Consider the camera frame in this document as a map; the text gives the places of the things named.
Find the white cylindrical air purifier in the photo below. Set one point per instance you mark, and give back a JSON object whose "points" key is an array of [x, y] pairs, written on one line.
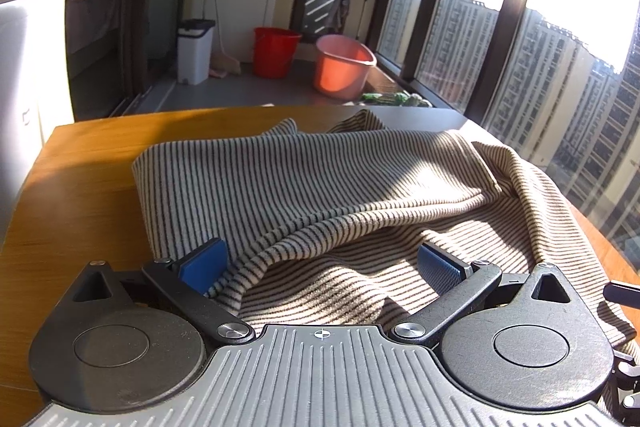
{"points": [[17, 87]]}

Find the white trash bin black lid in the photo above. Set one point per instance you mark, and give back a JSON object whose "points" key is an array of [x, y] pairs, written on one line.
{"points": [[195, 52]]}

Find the pink bedding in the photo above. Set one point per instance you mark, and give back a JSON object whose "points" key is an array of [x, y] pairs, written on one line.
{"points": [[92, 7]]}

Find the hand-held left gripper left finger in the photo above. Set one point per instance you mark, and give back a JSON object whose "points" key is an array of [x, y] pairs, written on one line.
{"points": [[204, 268]]}

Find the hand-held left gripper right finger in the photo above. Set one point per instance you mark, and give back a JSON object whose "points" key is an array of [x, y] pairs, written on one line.
{"points": [[440, 271]]}

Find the black window frame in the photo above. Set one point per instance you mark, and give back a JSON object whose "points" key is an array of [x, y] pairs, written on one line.
{"points": [[505, 22]]}

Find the pink plastic basin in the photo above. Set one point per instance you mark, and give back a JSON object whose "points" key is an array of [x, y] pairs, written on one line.
{"points": [[342, 67]]}

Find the beige striped garment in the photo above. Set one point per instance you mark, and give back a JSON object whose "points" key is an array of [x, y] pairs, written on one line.
{"points": [[350, 187]]}

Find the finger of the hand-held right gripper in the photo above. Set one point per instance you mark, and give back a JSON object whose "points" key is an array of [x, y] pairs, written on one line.
{"points": [[627, 379], [622, 292]]}

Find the apartment buildings outside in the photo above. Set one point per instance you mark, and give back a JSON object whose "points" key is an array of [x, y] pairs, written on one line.
{"points": [[560, 82]]}

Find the red bucket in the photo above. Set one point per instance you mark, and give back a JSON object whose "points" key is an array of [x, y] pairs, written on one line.
{"points": [[275, 53]]}

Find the green rag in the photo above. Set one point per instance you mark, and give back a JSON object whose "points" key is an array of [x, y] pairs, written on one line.
{"points": [[397, 99]]}

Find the hanging grey cloth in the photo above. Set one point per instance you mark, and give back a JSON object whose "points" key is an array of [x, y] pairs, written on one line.
{"points": [[341, 9]]}

